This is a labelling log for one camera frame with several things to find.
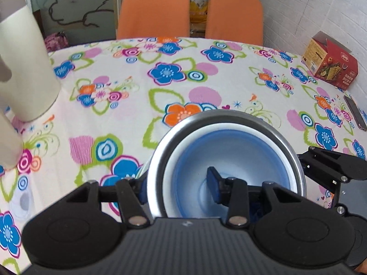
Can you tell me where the stainless steel bowl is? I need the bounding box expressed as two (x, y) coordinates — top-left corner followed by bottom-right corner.
(147, 110), (307, 218)

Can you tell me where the blue plastic bowl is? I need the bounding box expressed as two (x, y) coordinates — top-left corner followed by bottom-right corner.
(170, 128), (291, 219)

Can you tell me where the dark smartphone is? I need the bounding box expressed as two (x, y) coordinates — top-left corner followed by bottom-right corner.
(344, 96), (366, 131)

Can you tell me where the floral tablecloth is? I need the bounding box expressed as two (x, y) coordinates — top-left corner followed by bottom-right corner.
(1, 37), (366, 274)

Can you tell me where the red snack carton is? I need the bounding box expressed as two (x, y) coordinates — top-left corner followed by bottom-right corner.
(302, 31), (358, 90)

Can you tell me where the small cream bottle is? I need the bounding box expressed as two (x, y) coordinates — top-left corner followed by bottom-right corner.
(0, 111), (23, 170)

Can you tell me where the large cream thermos jug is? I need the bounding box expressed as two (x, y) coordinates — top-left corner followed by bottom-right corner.
(1, 0), (60, 122)

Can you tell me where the pink floral bag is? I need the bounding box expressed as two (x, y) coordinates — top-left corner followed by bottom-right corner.
(44, 32), (69, 52)

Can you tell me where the right orange chair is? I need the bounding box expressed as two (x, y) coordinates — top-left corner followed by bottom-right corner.
(205, 0), (264, 45)

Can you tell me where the orange chair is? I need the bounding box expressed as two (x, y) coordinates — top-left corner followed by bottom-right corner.
(205, 0), (264, 45)
(116, 0), (190, 39)

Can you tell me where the left orange chair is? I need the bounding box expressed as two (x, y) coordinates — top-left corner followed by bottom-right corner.
(116, 0), (190, 39)

